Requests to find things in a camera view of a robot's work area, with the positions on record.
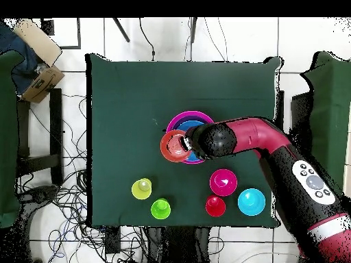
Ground red cup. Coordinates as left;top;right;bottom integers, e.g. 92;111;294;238
205;195;227;218

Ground small blue bowl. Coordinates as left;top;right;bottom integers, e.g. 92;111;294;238
237;188;267;217

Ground beige cushion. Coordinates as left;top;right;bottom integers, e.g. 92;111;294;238
13;18;62;67

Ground tangle of black cables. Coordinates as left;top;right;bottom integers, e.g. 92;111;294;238
16;92;149;263

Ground dark blue cloth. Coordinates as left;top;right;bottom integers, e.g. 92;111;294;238
0;21;47;95

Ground large pink bowl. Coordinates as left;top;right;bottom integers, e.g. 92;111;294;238
165;110;215;165

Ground yellow cup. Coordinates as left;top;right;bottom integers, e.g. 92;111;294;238
131;177;153;201

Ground black pedestal foot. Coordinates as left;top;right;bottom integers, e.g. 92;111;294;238
19;185;59;210

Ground green cup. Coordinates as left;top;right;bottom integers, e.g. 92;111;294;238
150;197;172;221

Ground dark green tablecloth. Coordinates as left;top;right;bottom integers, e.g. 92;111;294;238
86;53;283;228

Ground medium blue bowl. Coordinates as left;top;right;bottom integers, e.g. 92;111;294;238
176;120;206;163

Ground small orange bowl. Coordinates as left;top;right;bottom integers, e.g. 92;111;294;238
160;129;193;163

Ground black floor box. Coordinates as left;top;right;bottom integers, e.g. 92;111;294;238
104;226;121;254

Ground black cable with connector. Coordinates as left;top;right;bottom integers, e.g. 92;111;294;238
138;17;156;61

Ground small crimson bowl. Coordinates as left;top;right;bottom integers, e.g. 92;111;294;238
209;168;239;197

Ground black stand frame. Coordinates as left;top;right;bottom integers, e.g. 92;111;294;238
14;88;64;186

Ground black box cabinet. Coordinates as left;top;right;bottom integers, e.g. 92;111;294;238
290;92;313;140

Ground brown cardboard box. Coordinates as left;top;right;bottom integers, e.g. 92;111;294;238
21;65;66;104

